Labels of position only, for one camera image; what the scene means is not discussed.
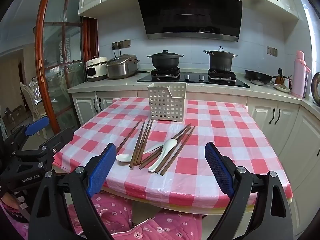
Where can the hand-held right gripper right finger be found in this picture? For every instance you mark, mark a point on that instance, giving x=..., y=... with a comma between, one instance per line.
x=220, y=170

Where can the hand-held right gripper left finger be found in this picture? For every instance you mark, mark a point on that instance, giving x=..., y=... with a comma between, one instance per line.
x=101, y=170

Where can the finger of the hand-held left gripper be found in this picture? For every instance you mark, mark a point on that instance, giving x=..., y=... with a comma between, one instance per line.
x=37, y=125
x=58, y=140

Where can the small white ceramic spoon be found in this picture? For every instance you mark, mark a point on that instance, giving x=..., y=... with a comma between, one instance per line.
x=123, y=158

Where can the brown wooden chopstick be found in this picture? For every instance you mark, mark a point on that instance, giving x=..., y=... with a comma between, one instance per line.
x=146, y=140
x=130, y=135
x=145, y=163
x=146, y=156
x=142, y=141
x=175, y=155
x=185, y=135
x=137, y=144

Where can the large white ceramic spoon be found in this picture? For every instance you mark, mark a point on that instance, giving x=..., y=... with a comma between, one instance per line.
x=170, y=143

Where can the white perforated plastic basket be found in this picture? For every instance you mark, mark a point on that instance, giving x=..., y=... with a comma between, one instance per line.
x=165, y=105

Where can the person's left hand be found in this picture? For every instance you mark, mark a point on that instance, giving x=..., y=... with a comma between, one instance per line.
x=10, y=202

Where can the red white checked tablecloth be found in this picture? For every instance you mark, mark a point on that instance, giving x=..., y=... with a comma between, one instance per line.
x=212, y=155

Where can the cardboard boxes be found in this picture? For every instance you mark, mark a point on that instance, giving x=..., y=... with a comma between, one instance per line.
x=12, y=117

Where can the ornate white chair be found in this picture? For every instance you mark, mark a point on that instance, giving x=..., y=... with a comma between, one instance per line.
x=33, y=92

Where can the red wooden glass door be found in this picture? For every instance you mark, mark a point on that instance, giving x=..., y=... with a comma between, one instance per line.
x=40, y=55

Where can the pink floral quilted pants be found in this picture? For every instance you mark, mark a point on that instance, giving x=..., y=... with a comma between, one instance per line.
x=162, y=227

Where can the cream countertop cooker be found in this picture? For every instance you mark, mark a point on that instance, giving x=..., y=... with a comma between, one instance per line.
x=96, y=67

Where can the small steel bowl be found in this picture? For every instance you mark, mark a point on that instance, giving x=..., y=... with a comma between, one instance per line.
x=256, y=82

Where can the silver rice cooker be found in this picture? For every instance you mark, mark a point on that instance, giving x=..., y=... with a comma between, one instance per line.
x=121, y=67

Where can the black glass gas hob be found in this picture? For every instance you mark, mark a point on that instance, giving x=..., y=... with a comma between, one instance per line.
x=192, y=78

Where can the black wok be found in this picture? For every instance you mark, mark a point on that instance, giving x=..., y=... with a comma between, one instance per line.
x=258, y=76

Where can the black stock pot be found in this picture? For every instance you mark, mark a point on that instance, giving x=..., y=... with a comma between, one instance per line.
x=220, y=61

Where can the dark utensil holder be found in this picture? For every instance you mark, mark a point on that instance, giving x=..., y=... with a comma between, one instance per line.
x=279, y=77

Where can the white jar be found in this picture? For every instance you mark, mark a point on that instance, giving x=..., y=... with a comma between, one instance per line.
x=287, y=82

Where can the pink thermos flask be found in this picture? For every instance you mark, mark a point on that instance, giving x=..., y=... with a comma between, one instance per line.
x=298, y=80

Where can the black casserole pot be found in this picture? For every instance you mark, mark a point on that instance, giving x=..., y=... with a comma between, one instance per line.
x=165, y=60

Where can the round brown board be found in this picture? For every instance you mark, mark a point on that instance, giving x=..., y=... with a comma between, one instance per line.
x=316, y=87

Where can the black range hood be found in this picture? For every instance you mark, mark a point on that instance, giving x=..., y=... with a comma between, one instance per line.
x=190, y=10

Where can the grey wall socket panel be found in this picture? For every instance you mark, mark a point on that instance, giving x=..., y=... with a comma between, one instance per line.
x=125, y=43

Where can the grey wall switch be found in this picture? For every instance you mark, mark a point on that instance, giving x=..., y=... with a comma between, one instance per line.
x=272, y=51

